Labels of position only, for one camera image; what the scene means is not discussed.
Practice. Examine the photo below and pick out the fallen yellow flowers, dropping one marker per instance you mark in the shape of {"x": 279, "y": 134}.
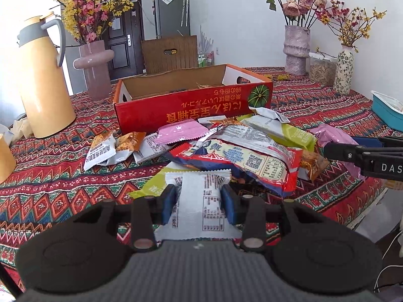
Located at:
{"x": 274, "y": 76}

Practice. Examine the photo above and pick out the clear biscuit packet foreground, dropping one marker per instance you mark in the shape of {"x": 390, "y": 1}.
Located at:
{"x": 129, "y": 143}

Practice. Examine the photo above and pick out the white oat crisp packet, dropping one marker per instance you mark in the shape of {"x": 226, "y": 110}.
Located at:
{"x": 99, "y": 151}

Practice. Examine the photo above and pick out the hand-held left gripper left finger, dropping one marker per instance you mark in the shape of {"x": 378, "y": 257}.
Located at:
{"x": 168, "y": 203}

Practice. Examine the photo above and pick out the white dried pampas grass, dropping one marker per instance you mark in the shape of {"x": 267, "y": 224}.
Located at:
{"x": 206, "y": 39}

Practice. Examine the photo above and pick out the speckled floral vase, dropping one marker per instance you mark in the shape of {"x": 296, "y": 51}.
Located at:
{"x": 343, "y": 72}

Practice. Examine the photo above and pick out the white grey snack packet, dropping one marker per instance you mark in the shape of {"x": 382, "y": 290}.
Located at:
{"x": 267, "y": 113}

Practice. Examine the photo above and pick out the red cardboard box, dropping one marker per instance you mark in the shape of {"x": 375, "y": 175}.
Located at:
{"x": 189, "y": 107}

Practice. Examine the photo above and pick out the pink snack packet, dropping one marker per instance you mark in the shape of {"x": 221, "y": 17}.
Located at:
{"x": 327, "y": 133}
{"x": 179, "y": 132}

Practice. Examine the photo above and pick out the white folded umbrella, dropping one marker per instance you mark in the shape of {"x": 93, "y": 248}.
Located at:
{"x": 184, "y": 6}

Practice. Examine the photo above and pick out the purple textured vase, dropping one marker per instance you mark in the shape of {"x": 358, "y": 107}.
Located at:
{"x": 296, "y": 53}

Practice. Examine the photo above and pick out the white silver snack packet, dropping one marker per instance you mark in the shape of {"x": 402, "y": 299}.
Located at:
{"x": 154, "y": 148}

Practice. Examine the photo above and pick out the orange snack packet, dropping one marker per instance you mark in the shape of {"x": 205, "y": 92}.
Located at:
{"x": 311, "y": 165}

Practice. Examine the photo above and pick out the yellow red berry branches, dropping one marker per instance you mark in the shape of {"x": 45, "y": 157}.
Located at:
{"x": 355, "y": 25}

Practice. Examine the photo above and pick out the grey refrigerator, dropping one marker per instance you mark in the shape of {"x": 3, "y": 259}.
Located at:
{"x": 170, "y": 15}

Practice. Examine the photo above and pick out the clear seed container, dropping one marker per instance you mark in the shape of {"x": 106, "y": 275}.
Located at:
{"x": 322, "y": 70}

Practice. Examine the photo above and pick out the teal tray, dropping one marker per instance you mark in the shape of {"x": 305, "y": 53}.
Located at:
{"x": 385, "y": 114}

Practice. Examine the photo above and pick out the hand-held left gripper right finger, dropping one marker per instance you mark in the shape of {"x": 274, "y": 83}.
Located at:
{"x": 229, "y": 206}

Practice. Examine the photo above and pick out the yellow thermos jug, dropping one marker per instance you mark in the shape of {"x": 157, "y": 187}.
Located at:
{"x": 44, "y": 94}

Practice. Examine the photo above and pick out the lime green snack packet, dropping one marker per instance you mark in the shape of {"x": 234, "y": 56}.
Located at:
{"x": 296, "y": 135}

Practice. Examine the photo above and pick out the dark brown door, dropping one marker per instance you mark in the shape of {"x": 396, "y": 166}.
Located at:
{"x": 122, "y": 37}

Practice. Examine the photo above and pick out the yellow green snack packet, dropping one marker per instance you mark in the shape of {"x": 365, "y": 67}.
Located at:
{"x": 154, "y": 185}

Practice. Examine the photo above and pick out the pink yellow blossom branches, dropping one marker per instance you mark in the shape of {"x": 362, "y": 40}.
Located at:
{"x": 85, "y": 9}

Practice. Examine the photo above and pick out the yellow cup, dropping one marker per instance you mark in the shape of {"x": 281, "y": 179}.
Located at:
{"x": 6, "y": 160}

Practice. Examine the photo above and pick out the small rack with bottles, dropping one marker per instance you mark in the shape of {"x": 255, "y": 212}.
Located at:
{"x": 205, "y": 60}

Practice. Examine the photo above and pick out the white plastic bags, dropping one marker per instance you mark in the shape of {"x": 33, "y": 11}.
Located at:
{"x": 19, "y": 127}

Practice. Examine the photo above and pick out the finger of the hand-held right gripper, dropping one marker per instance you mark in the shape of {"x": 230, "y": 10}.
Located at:
{"x": 368, "y": 141}
{"x": 343, "y": 152}

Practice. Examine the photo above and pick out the dusty pink roses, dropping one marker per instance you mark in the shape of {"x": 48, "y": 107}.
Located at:
{"x": 296, "y": 6}

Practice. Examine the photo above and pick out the red blue snack packet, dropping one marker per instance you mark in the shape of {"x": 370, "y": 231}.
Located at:
{"x": 252, "y": 160}

